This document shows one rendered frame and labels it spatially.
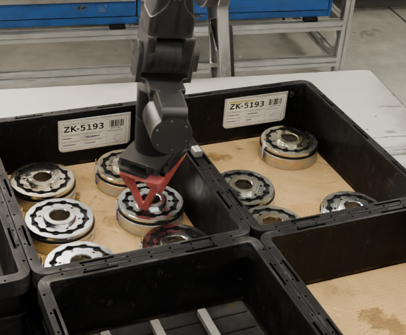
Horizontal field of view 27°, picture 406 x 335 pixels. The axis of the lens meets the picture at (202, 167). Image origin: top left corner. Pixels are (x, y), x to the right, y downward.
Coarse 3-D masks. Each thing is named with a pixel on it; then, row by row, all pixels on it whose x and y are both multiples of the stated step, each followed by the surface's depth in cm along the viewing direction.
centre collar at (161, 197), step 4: (140, 192) 130; (144, 192) 130; (148, 192) 130; (160, 192) 130; (144, 196) 129; (156, 196) 130; (160, 196) 129; (164, 196) 129; (160, 200) 128; (164, 200) 128; (136, 204) 128; (152, 204) 127; (156, 204) 127; (160, 204) 127; (164, 204) 128; (152, 208) 127; (156, 208) 127; (160, 208) 127
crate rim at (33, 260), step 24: (0, 120) 133; (24, 120) 134; (0, 168) 121; (216, 192) 120; (240, 216) 115; (24, 240) 107; (192, 240) 110; (216, 240) 110; (72, 264) 104; (96, 264) 104
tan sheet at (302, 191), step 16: (208, 144) 150; (224, 144) 151; (240, 144) 151; (256, 144) 152; (224, 160) 146; (240, 160) 147; (256, 160) 147; (320, 160) 149; (272, 176) 143; (288, 176) 143; (304, 176) 144; (320, 176) 144; (336, 176) 145; (288, 192) 139; (304, 192) 140; (320, 192) 140; (288, 208) 135; (304, 208) 136
